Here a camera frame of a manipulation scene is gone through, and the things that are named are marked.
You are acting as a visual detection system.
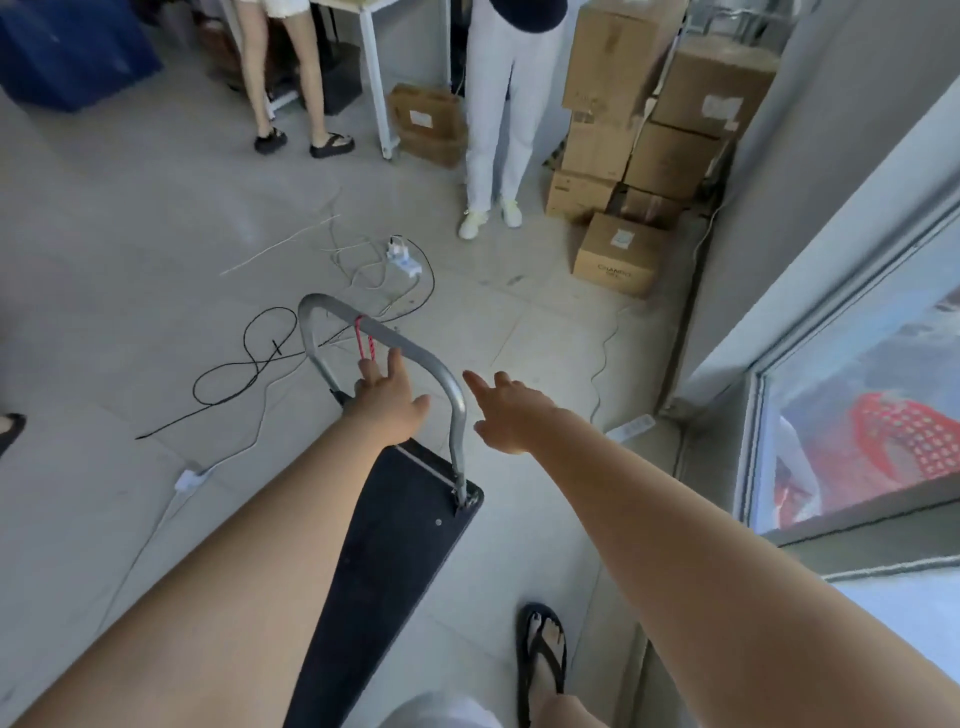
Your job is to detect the pale green cable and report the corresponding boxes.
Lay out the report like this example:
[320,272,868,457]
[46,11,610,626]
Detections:
[588,306,625,426]

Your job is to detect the black cable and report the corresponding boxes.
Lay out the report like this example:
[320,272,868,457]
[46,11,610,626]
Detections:
[135,255,437,442]

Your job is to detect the white remote control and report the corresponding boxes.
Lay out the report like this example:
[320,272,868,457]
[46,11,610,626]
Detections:
[603,414,657,444]

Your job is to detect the white power strip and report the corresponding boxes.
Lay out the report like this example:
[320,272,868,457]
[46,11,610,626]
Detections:
[385,235,422,276]

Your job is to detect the black flip-flop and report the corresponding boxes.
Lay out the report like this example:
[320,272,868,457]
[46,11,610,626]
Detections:
[516,603,569,728]

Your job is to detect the person's left hand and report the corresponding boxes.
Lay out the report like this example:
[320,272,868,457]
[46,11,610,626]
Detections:
[348,348,433,452]

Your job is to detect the thin white cable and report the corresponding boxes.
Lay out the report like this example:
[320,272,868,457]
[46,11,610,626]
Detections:
[219,215,341,277]

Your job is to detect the person's left forearm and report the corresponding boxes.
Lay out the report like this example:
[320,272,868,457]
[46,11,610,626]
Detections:
[0,416,402,728]

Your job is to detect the low brown carton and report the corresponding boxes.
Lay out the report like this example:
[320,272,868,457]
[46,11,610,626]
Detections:
[387,83,468,168]

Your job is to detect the stack of cardboard boxes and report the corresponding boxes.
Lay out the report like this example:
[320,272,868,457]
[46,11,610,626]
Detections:
[545,0,780,299]

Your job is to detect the black box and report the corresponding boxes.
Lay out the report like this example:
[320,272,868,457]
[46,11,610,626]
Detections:
[302,40,364,117]

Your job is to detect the brown bag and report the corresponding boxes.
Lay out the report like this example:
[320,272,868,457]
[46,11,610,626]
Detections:
[198,18,243,93]

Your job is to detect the window with grey frame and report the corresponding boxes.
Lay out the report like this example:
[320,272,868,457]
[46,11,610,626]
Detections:
[733,213,960,549]

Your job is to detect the person's right forearm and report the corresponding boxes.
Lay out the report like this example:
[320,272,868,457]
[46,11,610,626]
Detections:
[521,416,960,728]

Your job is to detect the white cable tangle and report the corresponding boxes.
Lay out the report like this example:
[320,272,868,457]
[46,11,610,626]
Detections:
[321,213,421,320]

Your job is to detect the person's right hand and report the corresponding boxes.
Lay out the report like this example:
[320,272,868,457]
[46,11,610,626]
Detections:
[461,369,561,456]

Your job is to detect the blue plastic bin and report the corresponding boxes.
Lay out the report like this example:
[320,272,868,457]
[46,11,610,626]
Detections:
[0,0,164,114]

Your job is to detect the white table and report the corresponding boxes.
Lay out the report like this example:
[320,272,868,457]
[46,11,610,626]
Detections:
[309,0,453,161]

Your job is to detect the grey shorts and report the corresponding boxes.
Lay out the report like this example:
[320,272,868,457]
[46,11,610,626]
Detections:
[378,691,504,728]

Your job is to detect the black platform cart metal handle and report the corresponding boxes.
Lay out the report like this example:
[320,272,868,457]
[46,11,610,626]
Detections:
[283,294,485,728]

